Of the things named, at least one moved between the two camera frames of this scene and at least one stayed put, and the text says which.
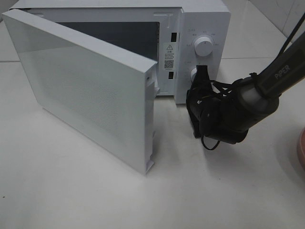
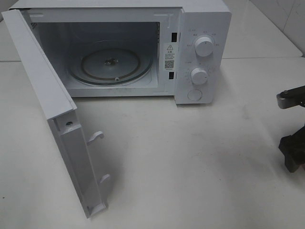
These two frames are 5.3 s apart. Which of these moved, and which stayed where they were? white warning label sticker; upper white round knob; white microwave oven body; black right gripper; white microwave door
Moved: white microwave door; black right gripper
Stayed: white warning label sticker; white microwave oven body; upper white round knob
